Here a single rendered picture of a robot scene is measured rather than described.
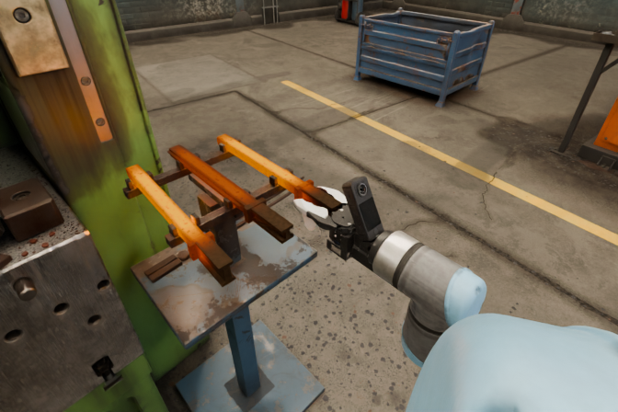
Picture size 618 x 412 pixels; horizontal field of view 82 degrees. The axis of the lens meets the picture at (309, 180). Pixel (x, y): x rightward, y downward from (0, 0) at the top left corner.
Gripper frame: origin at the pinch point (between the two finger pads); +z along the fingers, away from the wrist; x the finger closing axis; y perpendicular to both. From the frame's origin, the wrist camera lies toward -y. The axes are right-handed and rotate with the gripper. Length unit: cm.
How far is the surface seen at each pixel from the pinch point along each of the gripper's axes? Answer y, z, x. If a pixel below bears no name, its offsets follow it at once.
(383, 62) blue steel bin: 69, 187, 290
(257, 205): -1.7, 2.5, -11.8
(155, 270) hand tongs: 25.4, 28.0, -27.5
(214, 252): -1.8, -2.9, -24.3
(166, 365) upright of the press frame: 91, 47, -31
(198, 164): -1.3, 24.9, -12.1
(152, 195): -0.7, 21.2, -24.8
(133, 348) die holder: 45, 26, -39
